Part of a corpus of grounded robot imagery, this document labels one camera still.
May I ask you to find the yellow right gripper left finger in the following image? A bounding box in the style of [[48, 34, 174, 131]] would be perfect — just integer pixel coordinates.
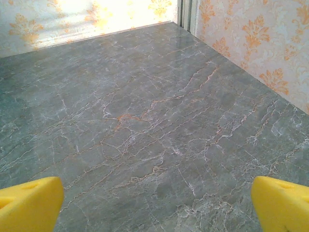
[[0, 176, 65, 232]]

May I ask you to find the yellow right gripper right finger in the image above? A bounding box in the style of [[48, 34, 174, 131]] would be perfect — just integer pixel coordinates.
[[251, 176, 309, 232]]

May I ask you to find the white door frame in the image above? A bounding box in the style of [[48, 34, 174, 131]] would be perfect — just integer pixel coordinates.
[[177, 0, 200, 35]]

